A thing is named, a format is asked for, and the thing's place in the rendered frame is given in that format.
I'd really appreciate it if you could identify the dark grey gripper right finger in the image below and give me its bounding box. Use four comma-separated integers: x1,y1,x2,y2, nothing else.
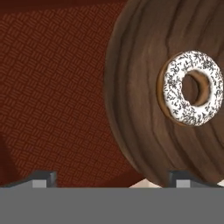
168,171,221,189

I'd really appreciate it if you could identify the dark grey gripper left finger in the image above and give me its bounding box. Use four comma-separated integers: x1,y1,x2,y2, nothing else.
2,171,58,189

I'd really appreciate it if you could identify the white iced sprinkled donut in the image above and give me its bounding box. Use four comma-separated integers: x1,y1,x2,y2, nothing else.
156,50,224,128

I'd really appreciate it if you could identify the brown wooden bowl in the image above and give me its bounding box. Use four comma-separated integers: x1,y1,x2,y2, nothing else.
103,0,224,187

